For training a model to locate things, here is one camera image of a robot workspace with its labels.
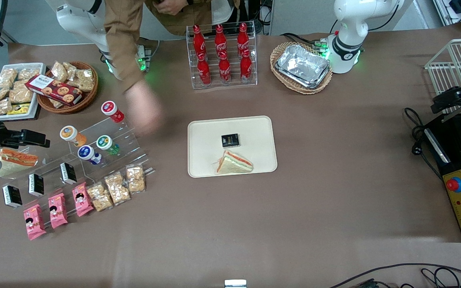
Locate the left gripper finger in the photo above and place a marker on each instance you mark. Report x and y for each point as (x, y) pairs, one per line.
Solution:
(446, 106)
(448, 96)

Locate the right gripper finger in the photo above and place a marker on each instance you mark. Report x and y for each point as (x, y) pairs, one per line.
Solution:
(30, 142)
(30, 134)

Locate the green gum bottle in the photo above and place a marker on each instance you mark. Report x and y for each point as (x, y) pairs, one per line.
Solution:
(107, 144)

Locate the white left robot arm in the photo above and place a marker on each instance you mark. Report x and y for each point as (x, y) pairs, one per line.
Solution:
(352, 24)

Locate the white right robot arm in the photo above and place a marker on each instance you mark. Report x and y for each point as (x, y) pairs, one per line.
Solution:
(74, 20)

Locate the orange gum bottle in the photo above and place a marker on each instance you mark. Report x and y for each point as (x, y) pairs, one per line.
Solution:
(71, 135)

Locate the blue gum bottle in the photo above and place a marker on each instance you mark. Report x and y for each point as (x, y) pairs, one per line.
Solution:
(88, 154)

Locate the white rectangular snack tray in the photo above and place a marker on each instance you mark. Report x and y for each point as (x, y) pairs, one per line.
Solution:
(34, 68)

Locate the red gum bottle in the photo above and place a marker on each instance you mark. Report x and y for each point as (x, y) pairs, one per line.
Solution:
(112, 111)

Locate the aluminium foil tray stack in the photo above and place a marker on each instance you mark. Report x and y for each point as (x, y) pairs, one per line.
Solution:
(302, 66)

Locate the cream plastic serving tray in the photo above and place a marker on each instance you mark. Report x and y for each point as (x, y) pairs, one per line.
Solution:
(206, 160)

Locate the bare person hand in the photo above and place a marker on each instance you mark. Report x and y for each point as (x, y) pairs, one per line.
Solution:
(172, 6)
(144, 108)

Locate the wrapped triangle sandwich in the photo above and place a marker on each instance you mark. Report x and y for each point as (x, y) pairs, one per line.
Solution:
(18, 160)
(232, 164)

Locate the yellow snack packet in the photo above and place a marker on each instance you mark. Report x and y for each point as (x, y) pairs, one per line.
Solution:
(18, 108)

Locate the small black snack box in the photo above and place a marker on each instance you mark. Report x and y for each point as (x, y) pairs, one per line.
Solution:
(36, 184)
(12, 196)
(230, 140)
(68, 173)

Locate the red cookie box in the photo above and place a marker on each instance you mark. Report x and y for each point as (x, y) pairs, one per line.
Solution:
(54, 90)

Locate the brown wicker snack basket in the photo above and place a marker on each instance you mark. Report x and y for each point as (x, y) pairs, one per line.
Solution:
(88, 98)

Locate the pink snack packet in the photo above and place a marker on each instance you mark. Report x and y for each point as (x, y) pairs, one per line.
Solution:
(57, 210)
(82, 199)
(34, 222)

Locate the clear acrylic stepped stand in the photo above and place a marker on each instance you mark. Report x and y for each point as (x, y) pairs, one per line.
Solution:
(126, 152)

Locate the grey base connector block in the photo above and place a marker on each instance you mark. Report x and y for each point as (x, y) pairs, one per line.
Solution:
(143, 56)

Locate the wicker basket with foil trays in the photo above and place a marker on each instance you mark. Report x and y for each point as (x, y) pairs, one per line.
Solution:
(302, 90)

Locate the red cola bottle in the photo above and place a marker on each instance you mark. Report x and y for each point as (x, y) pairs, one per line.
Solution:
(220, 39)
(242, 38)
(198, 40)
(225, 70)
(203, 71)
(246, 68)

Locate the brown jacket torso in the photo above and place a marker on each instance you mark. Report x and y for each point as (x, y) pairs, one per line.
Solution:
(182, 23)

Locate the clear acrylic bottle rack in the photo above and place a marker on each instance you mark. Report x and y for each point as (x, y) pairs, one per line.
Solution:
(250, 86)

